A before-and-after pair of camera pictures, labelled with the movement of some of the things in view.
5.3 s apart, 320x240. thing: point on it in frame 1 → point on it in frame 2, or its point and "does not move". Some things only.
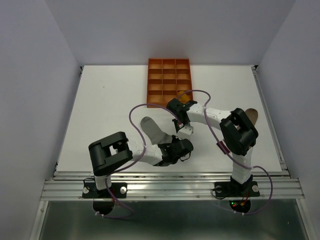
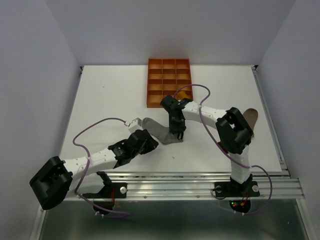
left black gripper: x=174 y=138 → x=151 y=144
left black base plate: x=118 y=190 does not move
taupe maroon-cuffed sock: x=252 y=114 does not move
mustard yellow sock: x=183 y=98 does not move
